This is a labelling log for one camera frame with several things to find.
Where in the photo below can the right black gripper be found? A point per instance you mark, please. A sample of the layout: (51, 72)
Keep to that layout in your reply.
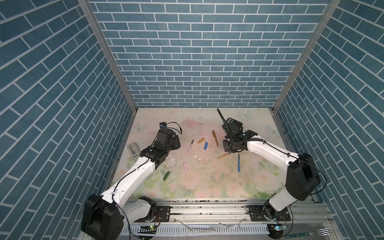
(225, 146)

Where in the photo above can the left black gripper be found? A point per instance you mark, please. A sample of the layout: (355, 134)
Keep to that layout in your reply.
(176, 141)

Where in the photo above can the brown pen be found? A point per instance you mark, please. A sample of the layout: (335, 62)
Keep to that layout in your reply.
(215, 138)

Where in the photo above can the pink pen cap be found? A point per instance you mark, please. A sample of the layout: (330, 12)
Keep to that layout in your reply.
(185, 168)

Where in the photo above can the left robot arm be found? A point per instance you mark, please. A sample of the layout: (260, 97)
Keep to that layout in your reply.
(104, 215)

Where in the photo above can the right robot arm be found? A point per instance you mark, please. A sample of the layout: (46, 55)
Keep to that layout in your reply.
(302, 176)

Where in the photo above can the pink pen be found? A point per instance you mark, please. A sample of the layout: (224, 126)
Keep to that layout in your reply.
(189, 148)

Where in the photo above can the blue pen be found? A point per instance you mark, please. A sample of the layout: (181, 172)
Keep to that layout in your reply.
(239, 163)

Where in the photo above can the green pen cap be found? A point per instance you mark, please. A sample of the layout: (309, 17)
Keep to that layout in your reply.
(166, 175)

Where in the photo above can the black calculator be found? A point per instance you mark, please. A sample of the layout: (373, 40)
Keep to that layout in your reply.
(234, 125)

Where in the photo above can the grey stapler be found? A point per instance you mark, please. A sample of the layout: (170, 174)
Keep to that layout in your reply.
(134, 151)

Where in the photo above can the metal fork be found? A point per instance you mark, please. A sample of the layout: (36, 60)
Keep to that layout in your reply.
(320, 232)

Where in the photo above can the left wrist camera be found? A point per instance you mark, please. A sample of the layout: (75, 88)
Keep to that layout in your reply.
(163, 125)

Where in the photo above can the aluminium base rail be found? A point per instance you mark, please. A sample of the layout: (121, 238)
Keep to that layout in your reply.
(209, 217)

